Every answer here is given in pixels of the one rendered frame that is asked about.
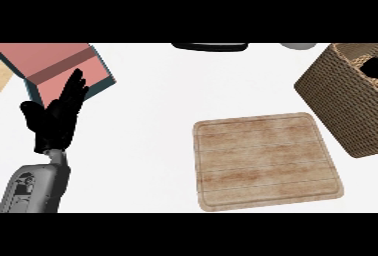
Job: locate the black flat object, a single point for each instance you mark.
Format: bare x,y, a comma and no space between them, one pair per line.
210,46

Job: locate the wooden cutting board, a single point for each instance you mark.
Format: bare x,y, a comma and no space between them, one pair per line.
266,160

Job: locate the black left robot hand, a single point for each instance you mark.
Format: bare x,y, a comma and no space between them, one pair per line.
53,120

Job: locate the pale wooden board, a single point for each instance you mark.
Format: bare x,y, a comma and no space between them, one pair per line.
5,77

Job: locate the grey round object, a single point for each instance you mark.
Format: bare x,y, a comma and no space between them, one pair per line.
297,45

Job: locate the pink box with teal edges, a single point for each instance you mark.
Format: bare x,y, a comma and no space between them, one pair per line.
59,68

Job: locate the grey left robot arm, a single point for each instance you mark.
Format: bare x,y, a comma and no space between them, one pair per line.
34,185

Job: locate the brown wicker basket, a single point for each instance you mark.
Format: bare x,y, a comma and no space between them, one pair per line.
341,103

